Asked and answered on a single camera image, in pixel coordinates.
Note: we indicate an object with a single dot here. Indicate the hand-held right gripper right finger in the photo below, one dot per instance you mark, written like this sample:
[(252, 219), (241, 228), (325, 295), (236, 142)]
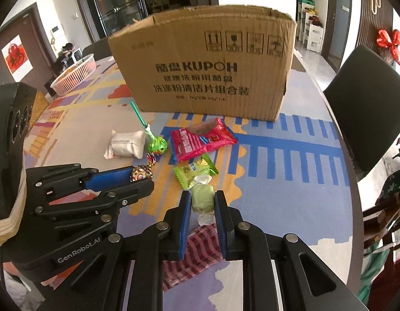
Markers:
[(220, 223)]

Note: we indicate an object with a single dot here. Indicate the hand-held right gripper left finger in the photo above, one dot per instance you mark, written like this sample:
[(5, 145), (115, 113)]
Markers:
[(186, 220)]

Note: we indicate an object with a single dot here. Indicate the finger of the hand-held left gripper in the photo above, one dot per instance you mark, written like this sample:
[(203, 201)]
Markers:
[(112, 178), (135, 190)]

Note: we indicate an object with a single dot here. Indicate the colourful foil candy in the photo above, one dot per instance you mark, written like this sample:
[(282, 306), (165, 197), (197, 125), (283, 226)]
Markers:
[(140, 172)]

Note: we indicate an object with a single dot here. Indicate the pale green candy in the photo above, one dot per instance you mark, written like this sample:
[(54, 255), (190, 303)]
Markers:
[(202, 199)]

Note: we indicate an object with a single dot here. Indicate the white snack packet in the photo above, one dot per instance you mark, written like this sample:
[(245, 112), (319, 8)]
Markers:
[(125, 144)]

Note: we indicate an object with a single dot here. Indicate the dark red checked snack packet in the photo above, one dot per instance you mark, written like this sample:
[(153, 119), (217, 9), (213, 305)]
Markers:
[(200, 256)]

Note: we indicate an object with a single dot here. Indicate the green lollipop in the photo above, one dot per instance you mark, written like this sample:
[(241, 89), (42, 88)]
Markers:
[(157, 145)]

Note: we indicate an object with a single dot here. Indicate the light green snack packet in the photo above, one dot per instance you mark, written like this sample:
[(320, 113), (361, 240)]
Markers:
[(193, 170)]

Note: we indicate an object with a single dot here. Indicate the pink snack packet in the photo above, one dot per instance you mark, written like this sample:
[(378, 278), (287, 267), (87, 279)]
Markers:
[(200, 139)]

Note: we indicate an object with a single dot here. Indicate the brown cardboard box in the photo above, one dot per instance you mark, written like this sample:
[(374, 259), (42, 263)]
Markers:
[(203, 71)]

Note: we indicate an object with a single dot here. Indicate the yellow woven box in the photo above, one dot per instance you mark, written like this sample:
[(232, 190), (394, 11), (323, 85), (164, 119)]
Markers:
[(39, 107)]

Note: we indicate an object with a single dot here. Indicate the small dark container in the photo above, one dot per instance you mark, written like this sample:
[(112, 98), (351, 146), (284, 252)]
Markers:
[(50, 86)]

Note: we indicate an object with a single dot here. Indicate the red and white door poster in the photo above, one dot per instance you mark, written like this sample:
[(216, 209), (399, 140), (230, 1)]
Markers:
[(17, 53)]

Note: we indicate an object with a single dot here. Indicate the pink plastic basket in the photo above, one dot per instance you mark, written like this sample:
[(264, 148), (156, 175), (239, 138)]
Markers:
[(73, 74)]

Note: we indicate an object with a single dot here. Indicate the white small stool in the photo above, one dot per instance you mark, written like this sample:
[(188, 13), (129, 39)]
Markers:
[(77, 53)]

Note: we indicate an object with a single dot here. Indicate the brown entrance door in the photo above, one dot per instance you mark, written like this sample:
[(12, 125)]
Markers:
[(25, 26)]

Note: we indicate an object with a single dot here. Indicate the black dining chair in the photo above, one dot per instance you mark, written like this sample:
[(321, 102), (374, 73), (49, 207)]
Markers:
[(96, 49), (365, 103)]

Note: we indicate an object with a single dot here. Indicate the beige cloth band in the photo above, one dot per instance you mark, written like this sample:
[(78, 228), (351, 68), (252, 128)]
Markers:
[(5, 230)]

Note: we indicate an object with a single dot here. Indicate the teal garment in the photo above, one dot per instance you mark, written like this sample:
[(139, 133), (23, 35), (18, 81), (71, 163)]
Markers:
[(371, 272)]

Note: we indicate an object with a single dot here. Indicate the black glass sliding door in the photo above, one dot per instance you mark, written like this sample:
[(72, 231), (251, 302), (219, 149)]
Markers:
[(122, 3)]

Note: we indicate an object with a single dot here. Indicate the brown wooden chair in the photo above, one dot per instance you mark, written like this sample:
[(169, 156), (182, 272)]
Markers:
[(381, 213)]

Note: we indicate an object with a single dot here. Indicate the dark green garment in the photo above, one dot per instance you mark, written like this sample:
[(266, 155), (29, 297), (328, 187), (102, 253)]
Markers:
[(394, 184)]

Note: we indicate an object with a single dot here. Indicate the brown cardboard sheet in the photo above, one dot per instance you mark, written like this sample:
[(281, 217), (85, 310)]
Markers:
[(297, 62)]

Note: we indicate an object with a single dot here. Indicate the red garment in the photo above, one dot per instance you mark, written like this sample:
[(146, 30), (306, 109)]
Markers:
[(392, 285)]

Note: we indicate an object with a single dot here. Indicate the white storage shelf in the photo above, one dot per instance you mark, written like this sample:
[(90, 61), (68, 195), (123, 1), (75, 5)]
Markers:
[(311, 29)]

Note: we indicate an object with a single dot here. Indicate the grey hallway door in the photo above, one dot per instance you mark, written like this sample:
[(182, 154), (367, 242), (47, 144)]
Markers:
[(341, 6)]

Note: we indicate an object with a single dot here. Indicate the white wall intercom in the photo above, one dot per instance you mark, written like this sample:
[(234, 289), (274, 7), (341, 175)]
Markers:
[(56, 34)]

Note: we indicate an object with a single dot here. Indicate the gold wall ornament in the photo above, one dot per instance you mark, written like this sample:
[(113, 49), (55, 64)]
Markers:
[(376, 0)]

